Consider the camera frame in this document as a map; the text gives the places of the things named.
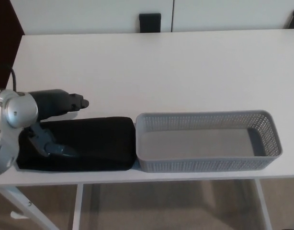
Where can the white cabinet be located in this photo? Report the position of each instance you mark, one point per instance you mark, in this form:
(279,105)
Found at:
(89,14)

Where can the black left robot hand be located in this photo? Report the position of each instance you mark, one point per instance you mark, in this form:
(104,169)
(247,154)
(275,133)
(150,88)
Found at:
(53,101)

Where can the dark maroon panel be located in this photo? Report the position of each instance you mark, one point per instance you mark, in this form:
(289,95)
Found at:
(5,36)

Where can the white table side hook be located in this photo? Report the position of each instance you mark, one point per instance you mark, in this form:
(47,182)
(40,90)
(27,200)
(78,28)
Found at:
(16,215)

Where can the white metal table leg frame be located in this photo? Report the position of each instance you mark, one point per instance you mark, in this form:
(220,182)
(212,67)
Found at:
(20,201)
(263,203)

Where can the grey perforated plastic basket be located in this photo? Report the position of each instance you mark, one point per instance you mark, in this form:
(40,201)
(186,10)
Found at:
(204,165)

